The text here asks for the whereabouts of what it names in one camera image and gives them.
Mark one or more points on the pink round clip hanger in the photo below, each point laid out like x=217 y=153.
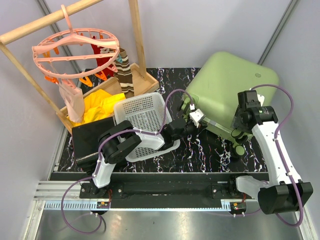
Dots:
x=75 y=53

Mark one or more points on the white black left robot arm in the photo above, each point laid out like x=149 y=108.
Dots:
x=116 y=144

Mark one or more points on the yellow shorts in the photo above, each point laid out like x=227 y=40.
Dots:
x=99 y=105

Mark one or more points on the green hard-shell suitcase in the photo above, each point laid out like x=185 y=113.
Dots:
x=215 y=90

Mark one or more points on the white plastic mesh basket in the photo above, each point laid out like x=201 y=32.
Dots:
x=145 y=112

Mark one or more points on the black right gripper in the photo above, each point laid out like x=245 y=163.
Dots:
x=235 y=123

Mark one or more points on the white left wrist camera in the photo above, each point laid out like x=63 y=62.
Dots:
x=196 y=115

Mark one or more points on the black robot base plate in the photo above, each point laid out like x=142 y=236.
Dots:
x=156 y=192

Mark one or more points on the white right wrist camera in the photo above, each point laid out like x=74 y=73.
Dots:
x=261 y=99

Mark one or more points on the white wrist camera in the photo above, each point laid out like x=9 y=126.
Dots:
x=196 y=115
x=261 y=99

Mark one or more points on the brown striped sock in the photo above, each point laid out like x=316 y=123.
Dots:
x=124 y=75

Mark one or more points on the orange clothespin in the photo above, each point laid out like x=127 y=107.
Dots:
x=86 y=81

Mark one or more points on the pale pink garment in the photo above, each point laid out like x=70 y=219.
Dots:
x=74 y=102

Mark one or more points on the black box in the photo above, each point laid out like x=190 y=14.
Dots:
x=85 y=140

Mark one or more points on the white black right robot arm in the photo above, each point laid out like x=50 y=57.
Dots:
x=285 y=191

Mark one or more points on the red garment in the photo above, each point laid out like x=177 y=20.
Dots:
x=108 y=71

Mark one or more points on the teal clothespin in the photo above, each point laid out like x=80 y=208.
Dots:
x=119 y=59

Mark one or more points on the wooden clothes rack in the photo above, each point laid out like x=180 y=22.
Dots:
x=143 y=81

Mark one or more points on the aluminium frame rail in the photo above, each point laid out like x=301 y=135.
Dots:
x=244 y=221

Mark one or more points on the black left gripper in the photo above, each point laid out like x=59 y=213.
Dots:
x=197 y=131

